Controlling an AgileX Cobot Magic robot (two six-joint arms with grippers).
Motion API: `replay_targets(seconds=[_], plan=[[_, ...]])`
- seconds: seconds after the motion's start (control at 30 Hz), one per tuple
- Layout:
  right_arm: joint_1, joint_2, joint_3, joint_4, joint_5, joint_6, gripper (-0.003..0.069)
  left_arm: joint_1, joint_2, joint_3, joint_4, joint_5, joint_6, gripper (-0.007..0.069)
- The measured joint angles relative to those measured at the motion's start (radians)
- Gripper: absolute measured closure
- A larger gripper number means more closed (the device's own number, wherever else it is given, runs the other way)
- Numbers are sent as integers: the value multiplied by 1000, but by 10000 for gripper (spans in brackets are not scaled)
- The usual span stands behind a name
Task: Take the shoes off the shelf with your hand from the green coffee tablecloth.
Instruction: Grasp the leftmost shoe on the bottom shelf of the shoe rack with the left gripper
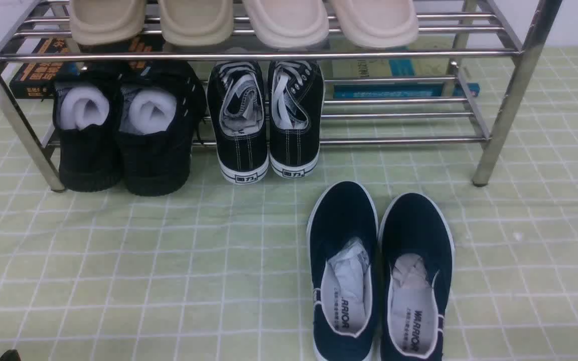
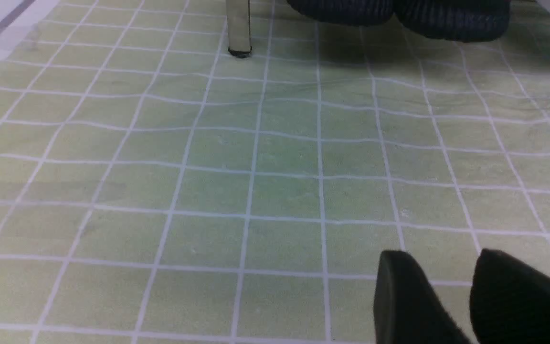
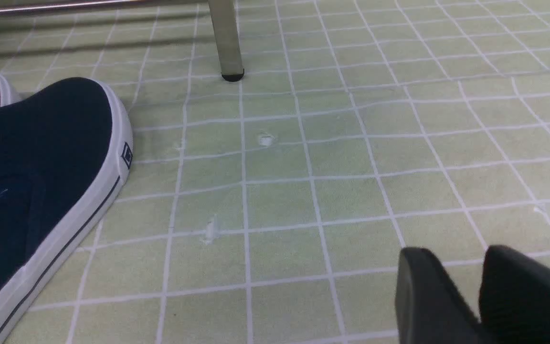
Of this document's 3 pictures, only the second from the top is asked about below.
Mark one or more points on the steel shoe rack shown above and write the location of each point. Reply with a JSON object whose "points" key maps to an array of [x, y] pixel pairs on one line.
{"points": [[239, 29]]}

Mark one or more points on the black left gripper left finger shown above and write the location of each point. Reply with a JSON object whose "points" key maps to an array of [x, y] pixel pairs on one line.
{"points": [[406, 309]]}

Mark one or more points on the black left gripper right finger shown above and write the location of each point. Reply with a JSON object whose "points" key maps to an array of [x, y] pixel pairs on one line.
{"points": [[509, 301]]}

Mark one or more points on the green checkered tablecloth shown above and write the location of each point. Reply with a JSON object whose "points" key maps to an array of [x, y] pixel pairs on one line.
{"points": [[156, 190]]}

